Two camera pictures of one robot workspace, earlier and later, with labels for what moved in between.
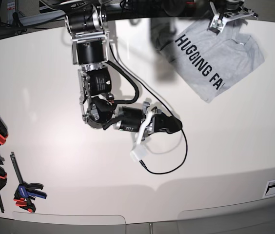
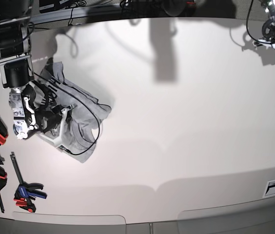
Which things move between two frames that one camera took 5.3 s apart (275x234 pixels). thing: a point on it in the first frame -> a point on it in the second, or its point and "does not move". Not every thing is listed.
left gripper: (158, 120) -> (50, 136)
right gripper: (219, 20) -> (263, 42)
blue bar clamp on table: (25, 193) does not move
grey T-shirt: (209, 64) -> (86, 111)
